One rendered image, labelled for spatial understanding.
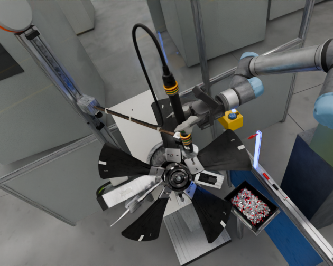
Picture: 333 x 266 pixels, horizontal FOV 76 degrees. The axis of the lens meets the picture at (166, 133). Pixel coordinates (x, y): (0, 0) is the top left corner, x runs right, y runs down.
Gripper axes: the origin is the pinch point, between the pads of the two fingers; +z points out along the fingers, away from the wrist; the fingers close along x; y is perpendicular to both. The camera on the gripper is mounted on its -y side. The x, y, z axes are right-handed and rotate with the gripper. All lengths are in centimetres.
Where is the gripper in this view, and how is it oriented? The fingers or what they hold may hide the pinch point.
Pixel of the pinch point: (173, 122)
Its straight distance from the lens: 76.3
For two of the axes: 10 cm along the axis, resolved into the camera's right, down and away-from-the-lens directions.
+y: 2.4, 6.2, 7.4
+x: -3.6, -6.5, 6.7
